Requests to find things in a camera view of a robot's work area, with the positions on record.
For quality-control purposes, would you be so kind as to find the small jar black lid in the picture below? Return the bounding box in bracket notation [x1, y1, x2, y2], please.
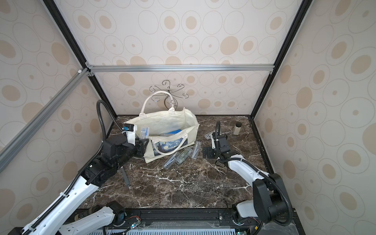
[233, 122, 242, 136]

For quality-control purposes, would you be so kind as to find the black corner frame post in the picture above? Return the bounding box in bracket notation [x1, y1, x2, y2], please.
[42, 0, 117, 117]
[250, 0, 313, 120]

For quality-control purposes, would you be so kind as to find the horizontal aluminium rail back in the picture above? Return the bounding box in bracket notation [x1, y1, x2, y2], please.
[89, 64, 274, 72]

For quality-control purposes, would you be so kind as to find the starry night canvas bag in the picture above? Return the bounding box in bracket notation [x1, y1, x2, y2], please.
[126, 91, 199, 163]

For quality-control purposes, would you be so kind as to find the silver metal hook stand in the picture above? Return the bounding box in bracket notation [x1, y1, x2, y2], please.
[149, 79, 190, 109]

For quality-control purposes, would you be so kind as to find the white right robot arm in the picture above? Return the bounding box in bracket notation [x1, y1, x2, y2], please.
[203, 132, 293, 226]

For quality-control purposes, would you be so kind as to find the clear case silver compass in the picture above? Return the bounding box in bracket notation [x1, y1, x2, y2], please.
[163, 152, 180, 170]

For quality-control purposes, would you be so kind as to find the clear case blue compass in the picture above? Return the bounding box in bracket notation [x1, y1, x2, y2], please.
[192, 141, 202, 159]

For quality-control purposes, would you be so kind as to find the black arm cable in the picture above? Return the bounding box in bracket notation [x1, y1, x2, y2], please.
[23, 99, 125, 235]
[215, 121, 293, 227]

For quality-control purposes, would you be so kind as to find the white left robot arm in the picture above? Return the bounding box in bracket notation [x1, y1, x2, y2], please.
[10, 134, 149, 235]

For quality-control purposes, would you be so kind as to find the black corner frame post right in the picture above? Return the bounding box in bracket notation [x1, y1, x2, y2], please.
[250, 0, 313, 120]

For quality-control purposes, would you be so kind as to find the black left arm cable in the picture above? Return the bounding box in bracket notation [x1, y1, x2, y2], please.
[23, 99, 125, 235]

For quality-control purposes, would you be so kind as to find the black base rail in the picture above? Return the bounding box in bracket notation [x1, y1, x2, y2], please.
[56, 208, 305, 235]

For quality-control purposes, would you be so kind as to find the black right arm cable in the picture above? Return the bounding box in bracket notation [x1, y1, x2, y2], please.
[215, 121, 293, 227]

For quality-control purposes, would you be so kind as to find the black corner frame post left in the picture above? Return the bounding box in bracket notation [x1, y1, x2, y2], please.
[42, 0, 117, 117]

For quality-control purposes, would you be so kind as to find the diagonal aluminium rail left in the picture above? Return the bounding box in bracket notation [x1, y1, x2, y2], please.
[1, 68, 89, 171]

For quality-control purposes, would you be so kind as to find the clear compass case back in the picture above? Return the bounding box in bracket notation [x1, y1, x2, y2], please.
[204, 131, 214, 140]

